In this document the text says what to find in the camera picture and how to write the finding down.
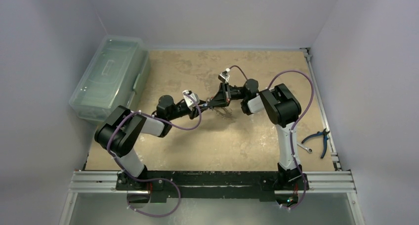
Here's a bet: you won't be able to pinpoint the large keyring with keys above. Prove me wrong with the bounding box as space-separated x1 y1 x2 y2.
204 99 233 119

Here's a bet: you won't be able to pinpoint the translucent green plastic storage box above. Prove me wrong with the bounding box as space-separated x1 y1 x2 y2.
69 35 151 125

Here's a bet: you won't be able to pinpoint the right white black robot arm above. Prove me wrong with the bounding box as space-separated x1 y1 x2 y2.
206 79 308 190

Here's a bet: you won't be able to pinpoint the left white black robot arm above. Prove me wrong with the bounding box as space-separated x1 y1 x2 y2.
94 90 208 190

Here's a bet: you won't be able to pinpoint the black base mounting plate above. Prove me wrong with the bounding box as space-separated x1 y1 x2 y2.
116 171 309 206

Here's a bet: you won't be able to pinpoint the silver wrench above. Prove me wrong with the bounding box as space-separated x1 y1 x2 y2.
297 143 313 153

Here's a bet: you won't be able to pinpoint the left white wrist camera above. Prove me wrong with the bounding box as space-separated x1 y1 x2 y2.
182 90 200 108

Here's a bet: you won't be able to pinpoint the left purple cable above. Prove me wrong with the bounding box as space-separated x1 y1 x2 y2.
106 92 203 218

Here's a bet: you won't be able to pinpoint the purple cable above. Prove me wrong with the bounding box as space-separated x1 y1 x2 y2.
227 65 315 211
106 92 203 218

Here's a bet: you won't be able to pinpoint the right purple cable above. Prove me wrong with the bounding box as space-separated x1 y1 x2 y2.
227 65 315 211

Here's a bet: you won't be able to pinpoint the blue handled pliers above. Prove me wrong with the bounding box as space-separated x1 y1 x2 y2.
301 128 331 159

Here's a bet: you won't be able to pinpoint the aluminium frame rail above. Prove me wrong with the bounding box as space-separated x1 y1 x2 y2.
58 48 366 225

